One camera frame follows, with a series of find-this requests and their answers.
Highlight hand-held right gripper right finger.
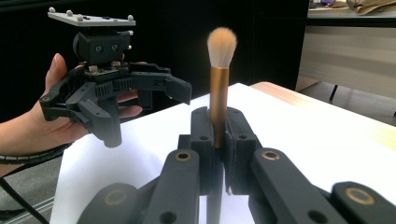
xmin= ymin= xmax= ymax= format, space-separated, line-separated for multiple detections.
xmin=223 ymin=106 xmax=263 ymax=196

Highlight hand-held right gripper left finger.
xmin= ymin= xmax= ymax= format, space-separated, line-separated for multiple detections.
xmin=177 ymin=106 xmax=217 ymax=196

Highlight large fluffy gold makeup brush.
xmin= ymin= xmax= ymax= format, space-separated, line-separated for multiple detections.
xmin=206 ymin=27 xmax=238 ymax=224

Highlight black curtain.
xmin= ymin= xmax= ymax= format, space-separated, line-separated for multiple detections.
xmin=0 ymin=0 xmax=310 ymax=123

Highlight white table cover board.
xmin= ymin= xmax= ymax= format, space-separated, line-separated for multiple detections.
xmin=49 ymin=82 xmax=396 ymax=224

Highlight beige office desk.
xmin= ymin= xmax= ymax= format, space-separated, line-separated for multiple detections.
xmin=295 ymin=7 xmax=396 ymax=101

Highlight crumpled brown paper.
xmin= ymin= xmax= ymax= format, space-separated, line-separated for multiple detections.
xmin=330 ymin=0 xmax=396 ymax=16

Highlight black spiral gripper cable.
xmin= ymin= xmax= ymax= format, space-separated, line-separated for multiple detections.
xmin=0 ymin=143 xmax=75 ymax=166

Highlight aluminium floor rail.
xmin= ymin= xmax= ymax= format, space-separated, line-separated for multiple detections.
xmin=0 ymin=195 xmax=56 ymax=224

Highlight thin black floor cable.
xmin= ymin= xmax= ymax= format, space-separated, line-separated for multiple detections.
xmin=0 ymin=176 xmax=50 ymax=224

